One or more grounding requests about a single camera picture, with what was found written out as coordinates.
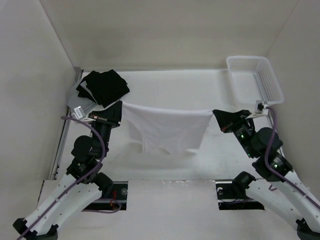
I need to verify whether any black folded tank top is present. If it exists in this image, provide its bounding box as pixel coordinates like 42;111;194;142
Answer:
76;69;130;108

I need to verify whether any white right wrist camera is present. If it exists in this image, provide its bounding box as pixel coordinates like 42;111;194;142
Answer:
247;100;269;119

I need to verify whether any grey folded tank top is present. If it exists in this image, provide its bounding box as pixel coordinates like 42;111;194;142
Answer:
67;79;98;115

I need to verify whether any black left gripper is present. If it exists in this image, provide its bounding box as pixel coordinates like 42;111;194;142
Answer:
88;100;124;158

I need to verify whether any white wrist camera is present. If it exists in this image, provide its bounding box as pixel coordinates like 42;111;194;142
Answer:
70;106;95;123
247;100;269;119

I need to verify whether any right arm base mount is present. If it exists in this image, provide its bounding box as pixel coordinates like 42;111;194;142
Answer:
215;171;265;211

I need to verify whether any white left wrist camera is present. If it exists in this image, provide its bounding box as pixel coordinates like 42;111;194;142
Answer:
70;106;95;123

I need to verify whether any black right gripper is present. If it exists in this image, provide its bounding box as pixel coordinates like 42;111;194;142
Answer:
212;108;257;157

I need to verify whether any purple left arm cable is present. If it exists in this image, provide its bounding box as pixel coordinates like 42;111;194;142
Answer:
17;115;123;240

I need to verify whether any white tank top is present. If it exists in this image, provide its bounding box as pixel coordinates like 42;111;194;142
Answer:
122;102;213;155

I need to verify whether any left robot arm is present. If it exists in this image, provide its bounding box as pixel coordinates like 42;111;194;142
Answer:
13;101;123;240

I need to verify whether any left metal table rail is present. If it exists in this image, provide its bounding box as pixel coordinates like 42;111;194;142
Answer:
48;66;83;180

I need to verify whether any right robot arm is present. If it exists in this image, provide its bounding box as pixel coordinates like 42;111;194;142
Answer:
213;105;320;240

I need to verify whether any white plastic mesh basket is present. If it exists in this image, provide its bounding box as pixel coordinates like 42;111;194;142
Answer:
226;55;285;109

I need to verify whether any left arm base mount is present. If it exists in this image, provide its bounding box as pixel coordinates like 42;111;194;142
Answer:
83;181;129;212

